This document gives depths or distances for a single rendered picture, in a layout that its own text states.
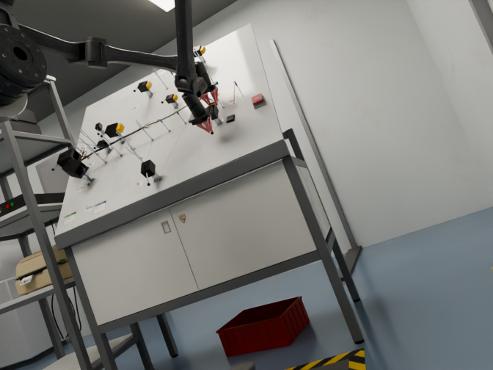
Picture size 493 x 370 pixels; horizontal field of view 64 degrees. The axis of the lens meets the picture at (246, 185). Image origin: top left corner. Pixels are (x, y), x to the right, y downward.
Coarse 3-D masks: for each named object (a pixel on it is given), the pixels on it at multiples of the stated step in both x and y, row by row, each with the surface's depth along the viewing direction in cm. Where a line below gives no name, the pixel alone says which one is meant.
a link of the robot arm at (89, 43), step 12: (36, 36) 131; (48, 36) 136; (48, 48) 138; (60, 48) 141; (72, 48) 146; (84, 48) 153; (96, 48) 148; (72, 60) 150; (84, 60) 149; (96, 60) 149
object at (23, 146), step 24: (0, 144) 206; (24, 144) 217; (48, 144) 231; (0, 168) 240; (24, 168) 193; (24, 192) 190; (24, 216) 190; (48, 216) 226; (0, 240) 230; (24, 240) 246; (48, 240) 190; (48, 264) 187; (48, 288) 187; (0, 312) 195; (48, 312) 243; (72, 312) 187; (72, 336) 184; (72, 360) 216; (96, 360) 194; (144, 360) 225
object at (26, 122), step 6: (24, 114) 219; (30, 114) 224; (12, 120) 209; (18, 120) 214; (24, 120) 217; (30, 120) 222; (36, 120) 226; (12, 126) 207; (18, 126) 211; (24, 126) 215; (30, 126) 220; (36, 126) 224; (24, 132) 213; (30, 132) 218; (36, 132) 222
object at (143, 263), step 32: (128, 224) 181; (160, 224) 177; (96, 256) 186; (128, 256) 182; (160, 256) 178; (96, 288) 186; (128, 288) 182; (160, 288) 178; (192, 288) 174; (96, 320) 186
